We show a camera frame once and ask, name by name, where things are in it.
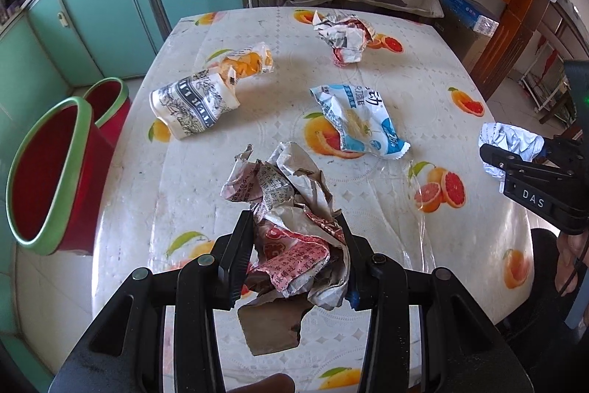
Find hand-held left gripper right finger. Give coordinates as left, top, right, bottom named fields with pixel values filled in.
left=332, top=213, right=530, bottom=393

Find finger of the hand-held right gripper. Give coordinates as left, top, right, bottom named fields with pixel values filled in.
left=545, top=135, right=578, bottom=167
left=479, top=143, right=572, bottom=192

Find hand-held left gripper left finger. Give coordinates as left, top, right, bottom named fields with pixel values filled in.
left=48, top=210, right=255, bottom=393

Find silver foil wrapper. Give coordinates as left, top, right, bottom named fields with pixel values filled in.
left=477, top=121, right=549, bottom=179

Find red white paper bag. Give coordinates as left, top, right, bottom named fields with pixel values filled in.
left=221, top=141, right=353, bottom=357

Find large red green-rimmed bucket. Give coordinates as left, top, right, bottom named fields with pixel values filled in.
left=6, top=97, right=117, bottom=256

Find person's right hand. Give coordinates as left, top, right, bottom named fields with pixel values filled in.
left=554, top=232, right=589, bottom=298

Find person's left hand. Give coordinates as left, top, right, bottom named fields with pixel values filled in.
left=229, top=373, right=296, bottom=393

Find clear plastic wrapper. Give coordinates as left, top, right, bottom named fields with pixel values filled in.
left=406, top=162, right=439, bottom=267

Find wooden desk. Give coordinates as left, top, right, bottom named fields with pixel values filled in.
left=395, top=0, right=589, bottom=131

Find blue white snack packet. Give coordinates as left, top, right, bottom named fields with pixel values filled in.
left=308, top=83, right=411, bottom=160

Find crumpled black white paper cup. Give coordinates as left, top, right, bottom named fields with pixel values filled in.
left=149, top=71, right=241, bottom=141

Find orange print tablecloth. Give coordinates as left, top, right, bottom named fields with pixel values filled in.
left=92, top=6, right=537, bottom=393

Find blue box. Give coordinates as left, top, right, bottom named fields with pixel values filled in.
left=441, top=0, right=500, bottom=36

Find small red green-rimmed bucket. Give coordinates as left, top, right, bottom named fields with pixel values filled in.
left=84, top=77, right=134, bottom=147

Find orange snack packet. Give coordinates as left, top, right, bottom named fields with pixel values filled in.
left=208, top=42, right=275, bottom=89

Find crumpled red silver wrapper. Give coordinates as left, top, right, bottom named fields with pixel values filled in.
left=312, top=9, right=384, bottom=68

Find teal kitchen base cabinets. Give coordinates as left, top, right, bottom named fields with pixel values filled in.
left=0, top=0, right=246, bottom=210

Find white metal frame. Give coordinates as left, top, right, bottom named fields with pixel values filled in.
left=521, top=47, right=572, bottom=123

